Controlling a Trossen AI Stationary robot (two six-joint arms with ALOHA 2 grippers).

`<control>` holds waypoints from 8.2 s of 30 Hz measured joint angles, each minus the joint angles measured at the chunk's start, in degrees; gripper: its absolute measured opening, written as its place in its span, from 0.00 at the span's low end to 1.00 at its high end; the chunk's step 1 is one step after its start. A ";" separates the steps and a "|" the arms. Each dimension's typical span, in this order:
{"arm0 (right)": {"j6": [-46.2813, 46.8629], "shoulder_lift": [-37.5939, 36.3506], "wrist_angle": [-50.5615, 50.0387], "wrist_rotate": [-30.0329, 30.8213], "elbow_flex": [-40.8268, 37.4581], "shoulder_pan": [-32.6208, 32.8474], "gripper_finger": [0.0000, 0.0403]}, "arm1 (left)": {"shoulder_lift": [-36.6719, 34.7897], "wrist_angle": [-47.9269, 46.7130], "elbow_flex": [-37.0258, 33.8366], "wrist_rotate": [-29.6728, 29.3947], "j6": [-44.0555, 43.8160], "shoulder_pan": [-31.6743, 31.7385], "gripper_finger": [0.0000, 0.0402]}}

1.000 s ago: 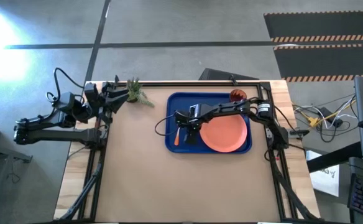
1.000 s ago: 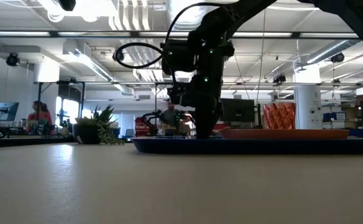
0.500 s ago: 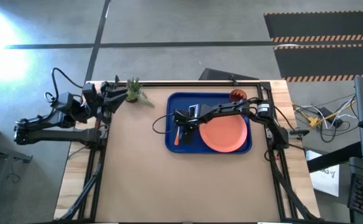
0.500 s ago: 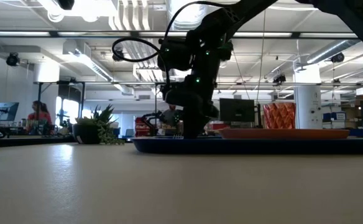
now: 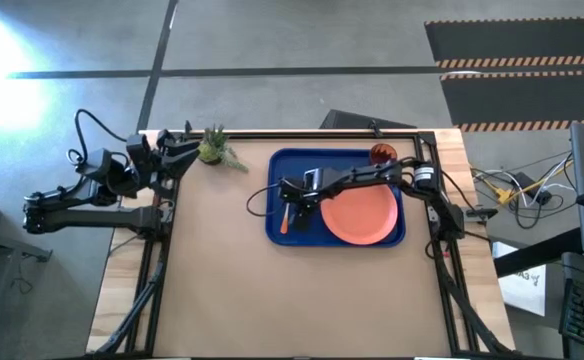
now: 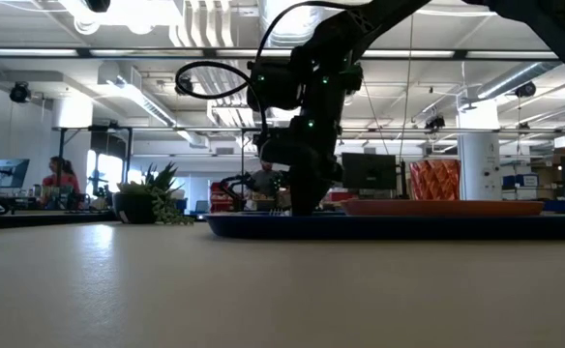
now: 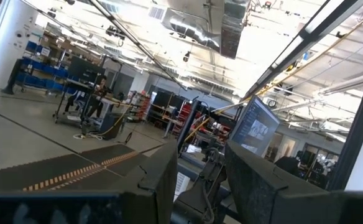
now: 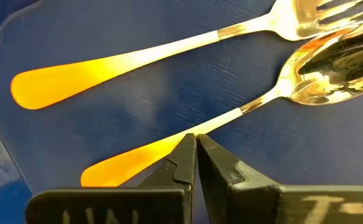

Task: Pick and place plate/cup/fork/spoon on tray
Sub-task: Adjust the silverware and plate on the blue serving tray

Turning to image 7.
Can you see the monitor with lit screen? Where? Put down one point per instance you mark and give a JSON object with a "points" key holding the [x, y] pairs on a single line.
{"points": [[256, 127]]}

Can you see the shelf with blue bins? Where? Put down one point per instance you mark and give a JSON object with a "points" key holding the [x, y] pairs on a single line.
{"points": [[41, 67]]}

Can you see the white paper sheet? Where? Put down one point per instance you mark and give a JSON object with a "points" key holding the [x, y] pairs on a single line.
{"points": [[181, 186]]}

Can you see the black floor mat yellow stripes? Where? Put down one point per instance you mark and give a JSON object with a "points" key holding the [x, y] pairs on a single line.
{"points": [[60, 174]]}

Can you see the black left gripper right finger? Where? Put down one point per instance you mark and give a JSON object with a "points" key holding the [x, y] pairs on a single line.
{"points": [[256, 193]]}

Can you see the black monitor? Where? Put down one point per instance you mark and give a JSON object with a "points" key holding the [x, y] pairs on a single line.
{"points": [[85, 70]]}

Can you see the red storage shelf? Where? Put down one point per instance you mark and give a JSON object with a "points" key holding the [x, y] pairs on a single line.
{"points": [[189, 118]]}

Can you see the rectangular silver air duct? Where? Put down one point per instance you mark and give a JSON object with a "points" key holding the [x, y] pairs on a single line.
{"points": [[218, 25]]}

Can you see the black floor box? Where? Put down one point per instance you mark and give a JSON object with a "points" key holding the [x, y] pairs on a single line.
{"points": [[111, 126]]}

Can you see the person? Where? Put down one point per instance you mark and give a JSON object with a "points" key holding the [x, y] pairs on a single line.
{"points": [[99, 93]]}

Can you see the black frame bar with lights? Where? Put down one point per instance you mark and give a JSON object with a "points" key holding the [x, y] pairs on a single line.
{"points": [[306, 37]]}

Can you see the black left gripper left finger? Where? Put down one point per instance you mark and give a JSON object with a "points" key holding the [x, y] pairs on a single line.
{"points": [[150, 193]]}

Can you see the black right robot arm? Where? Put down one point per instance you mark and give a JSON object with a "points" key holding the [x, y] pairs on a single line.
{"points": [[206, 193]]}

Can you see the white round column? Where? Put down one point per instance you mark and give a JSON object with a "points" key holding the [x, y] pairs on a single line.
{"points": [[4, 46]]}

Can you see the black frame post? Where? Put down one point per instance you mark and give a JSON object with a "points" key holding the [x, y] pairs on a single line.
{"points": [[358, 130]]}

